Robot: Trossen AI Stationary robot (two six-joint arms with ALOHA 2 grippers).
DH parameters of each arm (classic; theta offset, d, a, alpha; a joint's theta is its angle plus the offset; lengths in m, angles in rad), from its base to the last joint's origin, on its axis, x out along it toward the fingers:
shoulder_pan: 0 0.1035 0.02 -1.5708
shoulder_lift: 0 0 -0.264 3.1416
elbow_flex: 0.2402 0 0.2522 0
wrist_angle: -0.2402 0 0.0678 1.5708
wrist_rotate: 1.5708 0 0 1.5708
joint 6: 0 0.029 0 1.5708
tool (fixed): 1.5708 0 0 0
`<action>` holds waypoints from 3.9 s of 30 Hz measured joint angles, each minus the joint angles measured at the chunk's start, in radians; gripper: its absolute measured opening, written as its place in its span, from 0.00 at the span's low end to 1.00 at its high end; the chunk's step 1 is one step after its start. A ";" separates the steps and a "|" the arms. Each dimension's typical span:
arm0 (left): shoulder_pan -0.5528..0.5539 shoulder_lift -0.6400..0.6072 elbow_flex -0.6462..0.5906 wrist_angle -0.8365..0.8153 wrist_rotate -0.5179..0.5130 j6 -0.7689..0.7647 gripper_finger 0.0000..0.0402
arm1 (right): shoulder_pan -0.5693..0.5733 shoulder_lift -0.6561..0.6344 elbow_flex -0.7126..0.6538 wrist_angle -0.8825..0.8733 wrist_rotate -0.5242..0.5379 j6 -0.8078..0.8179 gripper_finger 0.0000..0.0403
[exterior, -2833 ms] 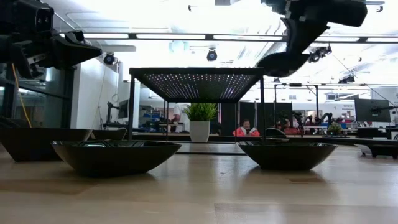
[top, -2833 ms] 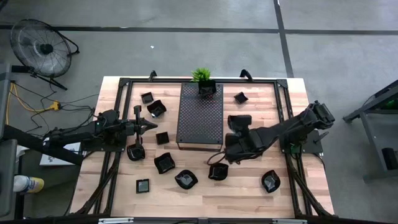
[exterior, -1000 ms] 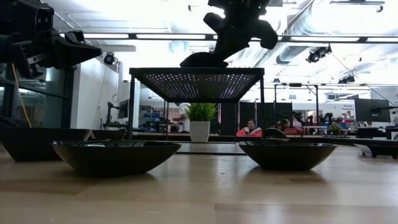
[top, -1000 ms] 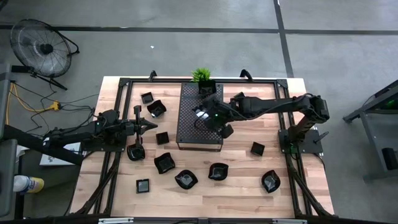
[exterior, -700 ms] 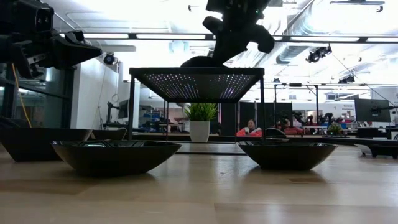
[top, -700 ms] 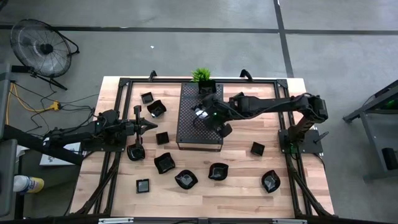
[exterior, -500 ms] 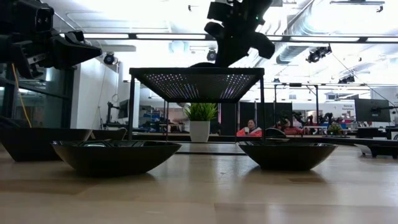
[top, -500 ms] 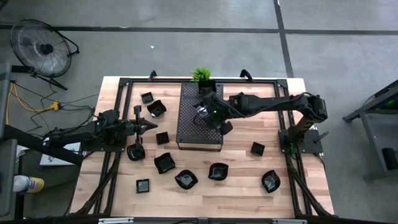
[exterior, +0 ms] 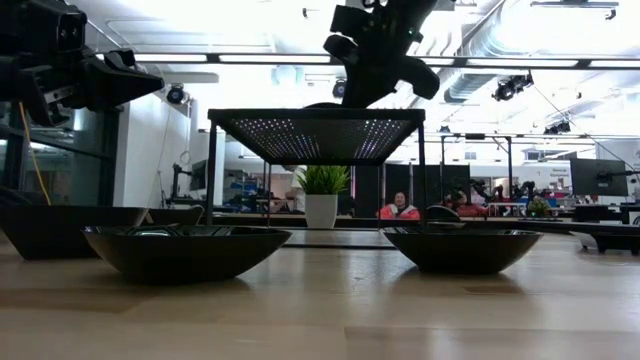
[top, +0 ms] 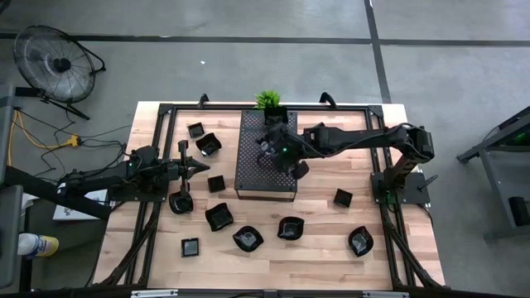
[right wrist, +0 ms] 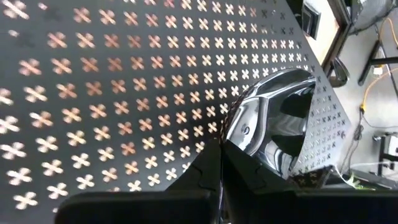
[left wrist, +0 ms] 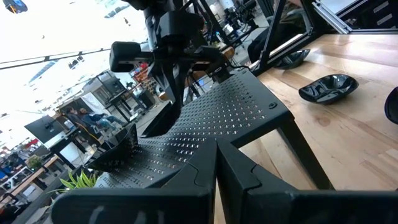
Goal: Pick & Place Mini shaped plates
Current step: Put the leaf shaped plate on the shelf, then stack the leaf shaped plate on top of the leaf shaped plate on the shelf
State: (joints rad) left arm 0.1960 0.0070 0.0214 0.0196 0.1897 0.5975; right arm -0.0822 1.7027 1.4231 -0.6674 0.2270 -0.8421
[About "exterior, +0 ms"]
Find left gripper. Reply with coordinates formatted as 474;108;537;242
0;47;166;127

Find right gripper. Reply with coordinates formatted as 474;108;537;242
322;19;441;110

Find deep black square plate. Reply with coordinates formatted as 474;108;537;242
0;205;150;261
303;101;351;111

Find black leaf-shaped plate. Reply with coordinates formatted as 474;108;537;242
381;225;544;275
82;224;293;286

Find black perforated metal shelf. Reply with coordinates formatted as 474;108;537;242
206;107;430;250

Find black partition panels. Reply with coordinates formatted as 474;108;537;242
353;163;471;219

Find black framed glass partition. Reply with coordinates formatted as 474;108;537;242
0;102;125;209

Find black monitor stand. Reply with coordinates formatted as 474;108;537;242
171;162;192;200

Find long overhead light bar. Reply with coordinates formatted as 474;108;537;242
94;51;640;70

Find person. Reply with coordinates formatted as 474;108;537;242
378;191;422;221
288;164;309;212

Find small black monitor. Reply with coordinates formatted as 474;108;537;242
188;158;209;192

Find green plant in white pot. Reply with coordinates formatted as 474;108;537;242
297;164;351;230

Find black ceiling spotlight cluster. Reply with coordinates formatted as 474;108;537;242
491;71;535;103

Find small black ceiling spotlight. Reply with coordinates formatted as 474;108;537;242
543;119;572;135

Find small green desk plant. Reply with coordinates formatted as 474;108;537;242
527;197;551;217

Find large black monitor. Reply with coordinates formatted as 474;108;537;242
569;158;630;198

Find black desk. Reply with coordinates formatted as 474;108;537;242
569;202;640;225

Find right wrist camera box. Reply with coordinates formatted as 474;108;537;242
328;3;364;36

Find black metal gantry frame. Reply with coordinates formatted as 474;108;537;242
439;132;515;206

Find yellow cable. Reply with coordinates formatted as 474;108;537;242
18;102;52;206

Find black metal table frame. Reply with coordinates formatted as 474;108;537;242
202;212;640;236

